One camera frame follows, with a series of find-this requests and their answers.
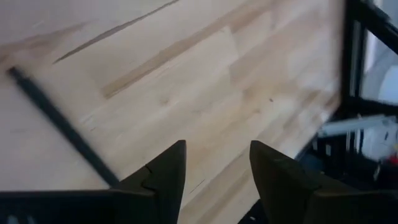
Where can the black aluminium table frame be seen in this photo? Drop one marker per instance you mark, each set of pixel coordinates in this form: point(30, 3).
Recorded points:
point(351, 62)

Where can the black pen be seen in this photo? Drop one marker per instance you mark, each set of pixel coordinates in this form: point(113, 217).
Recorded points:
point(62, 124)

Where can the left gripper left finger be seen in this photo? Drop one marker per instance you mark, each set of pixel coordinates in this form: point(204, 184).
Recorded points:
point(161, 193)

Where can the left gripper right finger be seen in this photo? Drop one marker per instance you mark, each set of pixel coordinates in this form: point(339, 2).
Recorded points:
point(280, 193)

